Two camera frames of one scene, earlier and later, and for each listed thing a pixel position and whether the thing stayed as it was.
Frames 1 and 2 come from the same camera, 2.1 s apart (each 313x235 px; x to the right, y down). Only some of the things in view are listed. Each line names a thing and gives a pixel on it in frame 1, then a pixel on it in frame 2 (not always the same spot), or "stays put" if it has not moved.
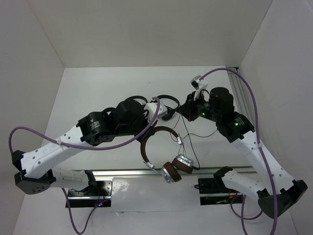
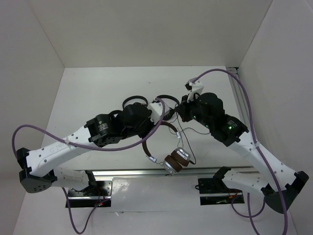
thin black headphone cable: [194, 167] to [187, 137]
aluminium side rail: [238, 94] stays put
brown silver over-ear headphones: [171, 171] to [178, 158]
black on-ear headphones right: [170, 111] stays put
